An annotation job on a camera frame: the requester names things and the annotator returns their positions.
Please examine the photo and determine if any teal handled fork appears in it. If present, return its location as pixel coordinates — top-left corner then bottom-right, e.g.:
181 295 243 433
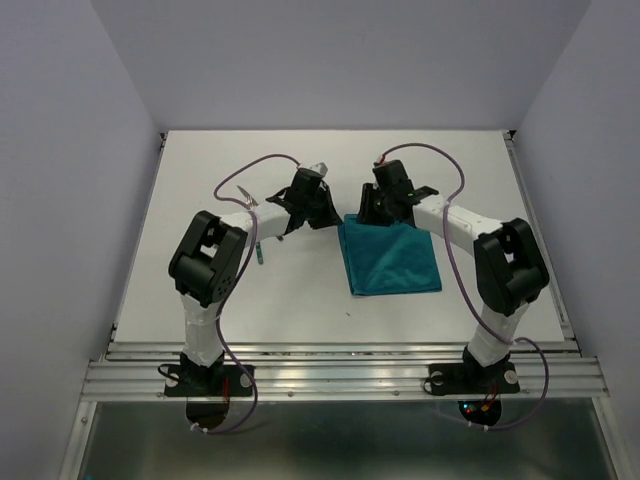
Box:
243 196 266 265

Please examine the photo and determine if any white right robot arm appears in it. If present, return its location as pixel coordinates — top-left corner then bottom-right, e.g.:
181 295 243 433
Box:
358 160 550 390

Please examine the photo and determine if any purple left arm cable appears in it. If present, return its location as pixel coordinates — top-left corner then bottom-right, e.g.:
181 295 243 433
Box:
192 153 304 435

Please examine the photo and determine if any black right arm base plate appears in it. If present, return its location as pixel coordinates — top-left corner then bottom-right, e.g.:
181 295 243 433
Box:
422 362 520 396

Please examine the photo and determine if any aluminium frame rail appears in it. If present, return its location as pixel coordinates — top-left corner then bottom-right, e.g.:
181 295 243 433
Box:
80 339 609 402

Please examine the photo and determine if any teal cloth napkin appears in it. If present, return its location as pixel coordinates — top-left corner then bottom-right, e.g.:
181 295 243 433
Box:
338 214 442 297

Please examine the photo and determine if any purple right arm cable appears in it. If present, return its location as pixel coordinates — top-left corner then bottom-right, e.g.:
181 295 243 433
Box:
373 142 551 432

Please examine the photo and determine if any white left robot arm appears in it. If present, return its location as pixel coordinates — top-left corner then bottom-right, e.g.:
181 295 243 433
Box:
168 163 341 394

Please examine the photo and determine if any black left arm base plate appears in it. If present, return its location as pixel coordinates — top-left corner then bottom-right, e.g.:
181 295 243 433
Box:
157 364 253 398

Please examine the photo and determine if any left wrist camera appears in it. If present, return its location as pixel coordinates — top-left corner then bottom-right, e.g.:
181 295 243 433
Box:
309 162 328 177

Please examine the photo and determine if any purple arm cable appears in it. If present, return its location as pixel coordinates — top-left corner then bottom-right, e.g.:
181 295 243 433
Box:
373 142 551 432
192 153 304 435

